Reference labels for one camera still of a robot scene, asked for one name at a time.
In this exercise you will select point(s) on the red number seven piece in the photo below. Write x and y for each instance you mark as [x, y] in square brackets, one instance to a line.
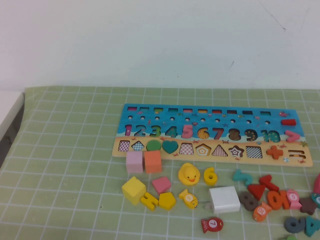
[271, 186]

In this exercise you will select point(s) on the orange fish number ten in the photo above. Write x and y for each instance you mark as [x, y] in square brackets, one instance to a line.
[261, 211]

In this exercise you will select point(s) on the teal wooden fish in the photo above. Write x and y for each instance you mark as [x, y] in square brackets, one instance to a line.
[317, 200]

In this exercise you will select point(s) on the orange number ten piece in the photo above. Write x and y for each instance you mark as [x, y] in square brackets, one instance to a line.
[285, 200]

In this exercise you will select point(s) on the pink number five piece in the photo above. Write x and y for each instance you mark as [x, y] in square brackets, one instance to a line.
[185, 128]

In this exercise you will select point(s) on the teal number four piece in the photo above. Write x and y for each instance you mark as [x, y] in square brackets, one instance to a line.
[308, 228]

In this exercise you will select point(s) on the yellow wooden cube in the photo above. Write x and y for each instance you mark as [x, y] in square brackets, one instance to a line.
[133, 191]

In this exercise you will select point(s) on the green circle piece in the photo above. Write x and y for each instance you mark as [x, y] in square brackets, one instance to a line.
[153, 145]

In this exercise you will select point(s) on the yellow rubber duck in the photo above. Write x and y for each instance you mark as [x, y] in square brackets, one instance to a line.
[187, 173]

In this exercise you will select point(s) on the pink greater-than sign piece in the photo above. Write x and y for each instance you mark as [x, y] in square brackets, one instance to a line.
[294, 136]

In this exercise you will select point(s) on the white power adapter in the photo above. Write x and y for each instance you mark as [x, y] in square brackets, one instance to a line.
[223, 200]

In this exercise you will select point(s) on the orange plus sign piece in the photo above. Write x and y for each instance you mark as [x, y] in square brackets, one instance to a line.
[274, 152]

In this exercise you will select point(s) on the yellow number six piece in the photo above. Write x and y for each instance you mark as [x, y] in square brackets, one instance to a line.
[206, 173]

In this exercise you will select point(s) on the red fish number seven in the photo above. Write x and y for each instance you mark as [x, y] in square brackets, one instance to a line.
[212, 223]

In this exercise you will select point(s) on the yellow wooden fish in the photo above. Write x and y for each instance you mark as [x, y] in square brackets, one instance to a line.
[188, 198]

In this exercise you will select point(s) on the yellow letter H piece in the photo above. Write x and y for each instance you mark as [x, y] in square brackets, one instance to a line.
[150, 202]

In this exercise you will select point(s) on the white side table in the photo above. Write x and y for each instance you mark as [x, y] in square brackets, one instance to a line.
[7, 105]

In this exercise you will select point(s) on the pink fish number five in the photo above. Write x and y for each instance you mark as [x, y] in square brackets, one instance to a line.
[293, 197]

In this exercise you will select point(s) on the red minus sign piece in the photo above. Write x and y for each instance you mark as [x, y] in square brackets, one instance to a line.
[288, 122]

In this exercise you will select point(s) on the green wooden piece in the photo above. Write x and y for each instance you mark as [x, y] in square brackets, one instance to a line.
[290, 238]

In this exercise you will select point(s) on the teal number two piece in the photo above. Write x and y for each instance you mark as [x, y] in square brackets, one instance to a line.
[247, 180]

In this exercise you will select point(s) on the teal heart piece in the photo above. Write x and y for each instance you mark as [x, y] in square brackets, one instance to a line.
[170, 147]

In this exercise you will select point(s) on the blue wooden puzzle board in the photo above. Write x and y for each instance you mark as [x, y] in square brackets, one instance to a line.
[275, 118]

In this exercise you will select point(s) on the brown number eight piece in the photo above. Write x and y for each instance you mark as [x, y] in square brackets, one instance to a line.
[248, 200]

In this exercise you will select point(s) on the brown star piece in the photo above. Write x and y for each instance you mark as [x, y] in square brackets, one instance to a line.
[308, 205]

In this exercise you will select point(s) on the yellow pentagon piece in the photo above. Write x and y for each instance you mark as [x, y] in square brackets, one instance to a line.
[167, 201]

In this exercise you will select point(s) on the orange wooden cube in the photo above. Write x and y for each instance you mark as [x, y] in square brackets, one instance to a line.
[152, 162]

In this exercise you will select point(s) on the pink trapezoid piece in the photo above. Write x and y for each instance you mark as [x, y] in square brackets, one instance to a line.
[161, 185]

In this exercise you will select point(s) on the pink wooden cube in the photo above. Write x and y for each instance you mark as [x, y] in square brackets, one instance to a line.
[134, 162]

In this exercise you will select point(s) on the pink rounded toy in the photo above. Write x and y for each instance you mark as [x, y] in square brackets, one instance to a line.
[318, 183]

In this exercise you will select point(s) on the green checkered tablecloth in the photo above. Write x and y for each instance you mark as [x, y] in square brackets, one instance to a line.
[62, 150]

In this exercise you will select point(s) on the gray number nine piece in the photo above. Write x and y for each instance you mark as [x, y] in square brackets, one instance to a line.
[301, 225]

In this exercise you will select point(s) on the red triangle piece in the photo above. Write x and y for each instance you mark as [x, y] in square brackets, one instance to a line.
[256, 191]

